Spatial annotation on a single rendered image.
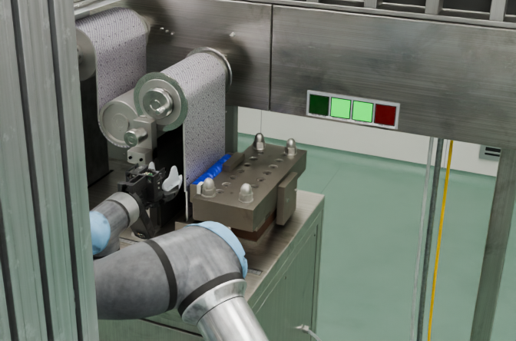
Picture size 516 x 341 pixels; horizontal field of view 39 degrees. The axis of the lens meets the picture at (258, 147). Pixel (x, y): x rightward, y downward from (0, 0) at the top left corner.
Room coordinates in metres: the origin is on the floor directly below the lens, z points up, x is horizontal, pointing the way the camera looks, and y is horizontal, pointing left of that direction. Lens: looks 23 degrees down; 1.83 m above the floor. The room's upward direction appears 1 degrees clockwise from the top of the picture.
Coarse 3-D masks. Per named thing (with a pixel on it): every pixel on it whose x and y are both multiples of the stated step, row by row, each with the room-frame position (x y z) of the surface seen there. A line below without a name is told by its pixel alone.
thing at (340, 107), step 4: (332, 100) 1.84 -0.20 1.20; (336, 100) 1.83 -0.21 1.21; (340, 100) 1.83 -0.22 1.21; (344, 100) 1.82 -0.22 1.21; (332, 104) 1.84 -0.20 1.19; (336, 104) 1.83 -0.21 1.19; (340, 104) 1.83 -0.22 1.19; (344, 104) 1.82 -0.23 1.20; (348, 104) 1.82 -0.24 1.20; (332, 108) 1.84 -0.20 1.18; (336, 108) 1.83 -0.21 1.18; (340, 108) 1.83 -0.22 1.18; (344, 108) 1.82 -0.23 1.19; (348, 108) 1.82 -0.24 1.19; (332, 112) 1.83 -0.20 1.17; (336, 112) 1.83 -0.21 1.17; (340, 112) 1.83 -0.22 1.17; (344, 112) 1.82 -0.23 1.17; (348, 112) 1.82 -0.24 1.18; (336, 116) 1.83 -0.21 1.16; (340, 116) 1.83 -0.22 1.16; (344, 116) 1.82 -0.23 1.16; (348, 116) 1.82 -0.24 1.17
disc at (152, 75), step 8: (152, 72) 1.67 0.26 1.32; (160, 72) 1.66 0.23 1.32; (144, 80) 1.67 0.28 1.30; (168, 80) 1.65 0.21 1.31; (136, 88) 1.68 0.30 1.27; (176, 88) 1.64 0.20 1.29; (136, 96) 1.68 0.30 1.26; (184, 96) 1.63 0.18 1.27; (136, 104) 1.68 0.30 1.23; (184, 104) 1.63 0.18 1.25; (184, 112) 1.63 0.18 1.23; (176, 120) 1.64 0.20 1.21; (184, 120) 1.64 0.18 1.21; (160, 128) 1.66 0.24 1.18; (168, 128) 1.65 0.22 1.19
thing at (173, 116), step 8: (224, 72) 1.87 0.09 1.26; (152, 80) 1.66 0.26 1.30; (160, 80) 1.65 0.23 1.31; (144, 88) 1.67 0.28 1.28; (168, 88) 1.65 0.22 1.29; (176, 96) 1.64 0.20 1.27; (176, 104) 1.64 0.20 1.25; (144, 112) 1.67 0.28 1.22; (176, 112) 1.64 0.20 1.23; (160, 120) 1.65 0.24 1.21; (168, 120) 1.65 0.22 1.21
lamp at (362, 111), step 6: (354, 102) 1.81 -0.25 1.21; (360, 102) 1.81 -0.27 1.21; (354, 108) 1.81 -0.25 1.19; (360, 108) 1.81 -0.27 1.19; (366, 108) 1.80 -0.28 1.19; (354, 114) 1.81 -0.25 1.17; (360, 114) 1.81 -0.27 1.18; (366, 114) 1.80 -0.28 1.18; (360, 120) 1.81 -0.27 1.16; (366, 120) 1.80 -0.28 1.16
